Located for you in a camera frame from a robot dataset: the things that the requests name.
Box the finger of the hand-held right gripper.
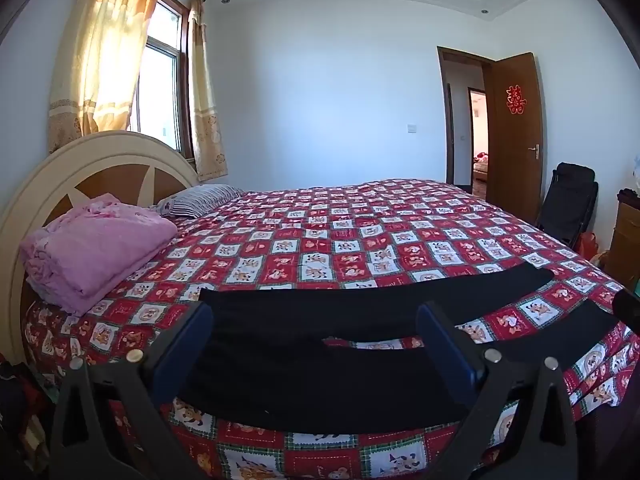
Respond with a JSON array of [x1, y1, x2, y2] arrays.
[[612, 290, 640, 336]]

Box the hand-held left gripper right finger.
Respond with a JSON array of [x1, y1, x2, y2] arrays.
[[416, 302, 581, 480]]

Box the window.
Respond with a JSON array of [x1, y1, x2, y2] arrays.
[[127, 0, 196, 161]]

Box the folded pink blanket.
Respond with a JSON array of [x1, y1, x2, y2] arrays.
[[20, 192, 178, 317]]

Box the narrow yellow curtain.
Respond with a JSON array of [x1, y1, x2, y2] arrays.
[[187, 0, 229, 183]]

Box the brown door frame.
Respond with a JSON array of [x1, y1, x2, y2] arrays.
[[436, 46, 496, 193]]

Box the wide yellow curtain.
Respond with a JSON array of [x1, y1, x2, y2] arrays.
[[47, 0, 168, 155]]

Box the red printed bedspread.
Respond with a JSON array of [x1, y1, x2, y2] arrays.
[[22, 177, 640, 480]]

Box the striped pillow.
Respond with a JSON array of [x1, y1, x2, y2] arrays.
[[156, 184, 246, 219]]

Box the black folding chair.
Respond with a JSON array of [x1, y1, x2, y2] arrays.
[[535, 162, 599, 248]]

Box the red paper door decoration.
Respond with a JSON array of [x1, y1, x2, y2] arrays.
[[505, 85, 527, 116]]

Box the brown wooden door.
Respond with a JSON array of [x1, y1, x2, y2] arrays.
[[482, 51, 546, 221]]

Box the dark clothes pile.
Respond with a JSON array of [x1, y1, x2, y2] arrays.
[[0, 355, 56, 476]]

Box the cream wooden headboard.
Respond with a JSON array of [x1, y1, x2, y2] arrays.
[[0, 130, 201, 366]]

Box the black pants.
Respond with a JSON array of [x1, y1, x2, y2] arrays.
[[172, 262, 623, 436]]

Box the wooden cabinet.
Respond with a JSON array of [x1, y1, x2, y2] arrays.
[[602, 200, 640, 291]]

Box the red plastic bag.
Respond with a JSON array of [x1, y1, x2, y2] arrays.
[[575, 232, 599, 261]]

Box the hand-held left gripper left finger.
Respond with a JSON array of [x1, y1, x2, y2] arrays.
[[50, 301, 216, 480]]

